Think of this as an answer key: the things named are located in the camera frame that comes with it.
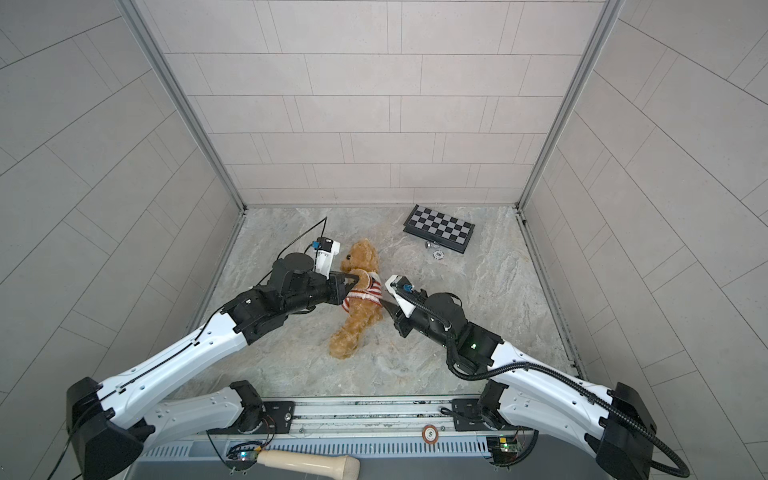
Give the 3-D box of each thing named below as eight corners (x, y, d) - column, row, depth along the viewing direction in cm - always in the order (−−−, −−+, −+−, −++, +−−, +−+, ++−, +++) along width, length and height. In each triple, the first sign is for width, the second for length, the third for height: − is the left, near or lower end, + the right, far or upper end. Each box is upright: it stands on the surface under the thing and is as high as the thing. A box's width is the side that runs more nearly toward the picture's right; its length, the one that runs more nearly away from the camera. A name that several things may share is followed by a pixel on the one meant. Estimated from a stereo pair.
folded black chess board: (402, 231, 111) (402, 225, 108) (415, 209, 118) (415, 203, 116) (465, 254, 105) (467, 248, 102) (475, 229, 112) (477, 223, 109)
